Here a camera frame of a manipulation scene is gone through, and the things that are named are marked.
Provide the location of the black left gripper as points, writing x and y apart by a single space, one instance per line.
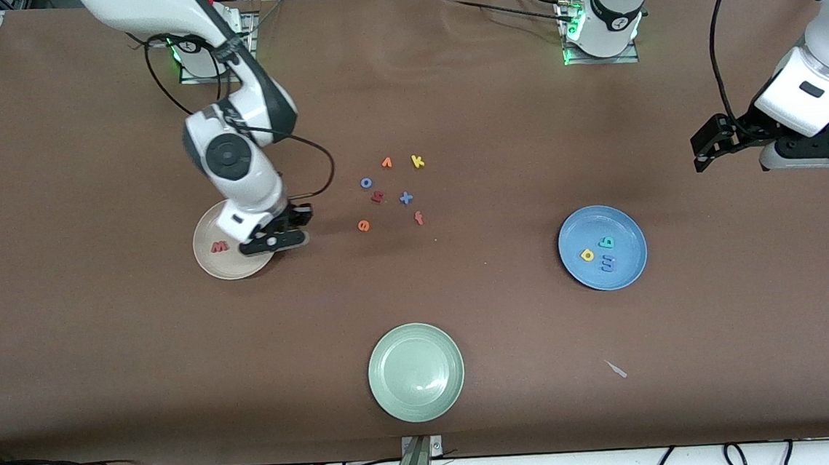
741 130

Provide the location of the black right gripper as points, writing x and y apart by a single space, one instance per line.
296 215

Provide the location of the orange foam letter e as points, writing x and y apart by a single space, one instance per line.
364 226

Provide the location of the red foam letter w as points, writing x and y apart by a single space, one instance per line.
219 247

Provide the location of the teal foam letter b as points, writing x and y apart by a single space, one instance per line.
606 242

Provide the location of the blue foam letter m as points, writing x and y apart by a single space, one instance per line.
608 263

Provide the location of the yellow foam letter d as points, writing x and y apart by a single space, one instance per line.
587 255

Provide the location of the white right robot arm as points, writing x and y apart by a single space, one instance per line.
227 156

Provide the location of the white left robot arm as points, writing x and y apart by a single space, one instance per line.
611 14

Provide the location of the dark red foam letter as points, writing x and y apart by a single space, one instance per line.
377 197

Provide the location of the orange foam letter v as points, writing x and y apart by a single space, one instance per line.
386 163

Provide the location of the beige brown plate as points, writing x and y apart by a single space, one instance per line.
206 229

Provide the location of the blue foam letter x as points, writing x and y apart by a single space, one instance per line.
405 198

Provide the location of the yellow foam letter k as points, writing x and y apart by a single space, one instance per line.
417 161

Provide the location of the blue plate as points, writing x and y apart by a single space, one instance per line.
618 229

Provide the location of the pale green plate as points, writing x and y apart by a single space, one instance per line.
415 372

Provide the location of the brown table cover sheet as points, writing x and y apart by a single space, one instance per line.
102 356

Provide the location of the small white paper scrap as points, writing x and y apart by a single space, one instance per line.
616 369

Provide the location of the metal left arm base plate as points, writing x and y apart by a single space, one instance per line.
603 60

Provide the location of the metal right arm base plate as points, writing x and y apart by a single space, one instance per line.
252 25

